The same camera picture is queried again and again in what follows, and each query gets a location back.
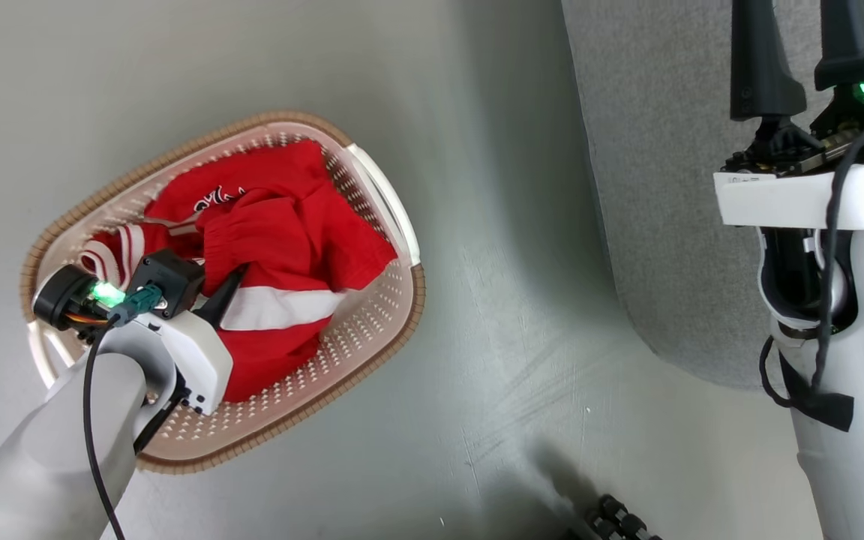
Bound red shorts with white stripe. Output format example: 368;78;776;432
196;184;400;404

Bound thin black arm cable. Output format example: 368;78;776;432
758;126;864;410
82;304;140;540

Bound beige perforated laundry basket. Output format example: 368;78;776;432
19;111;427;475

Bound black cable strap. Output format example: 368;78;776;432
777;352;855;434

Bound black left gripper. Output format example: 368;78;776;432
32;262;250;332

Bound red jersey with white lettering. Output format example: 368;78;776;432
76;139;329;280

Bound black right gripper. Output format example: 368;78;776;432
721;0;864;179

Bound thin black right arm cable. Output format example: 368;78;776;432
758;126;864;410

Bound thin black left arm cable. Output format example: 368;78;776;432
82;304;140;540

